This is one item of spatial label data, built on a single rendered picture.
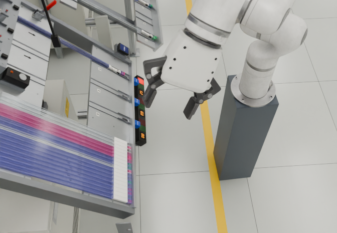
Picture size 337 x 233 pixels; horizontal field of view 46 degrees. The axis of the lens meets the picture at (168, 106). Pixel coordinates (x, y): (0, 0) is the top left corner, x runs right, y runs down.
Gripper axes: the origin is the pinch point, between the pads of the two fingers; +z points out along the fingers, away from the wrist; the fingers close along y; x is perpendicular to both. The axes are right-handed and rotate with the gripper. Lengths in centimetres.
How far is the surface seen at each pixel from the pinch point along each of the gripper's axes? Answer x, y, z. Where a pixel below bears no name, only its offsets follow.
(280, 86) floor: -138, -133, 24
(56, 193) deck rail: -27, 7, 48
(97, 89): -70, -4, 32
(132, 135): -58, -20, 41
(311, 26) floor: -180, -163, -16
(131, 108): -69, -19, 36
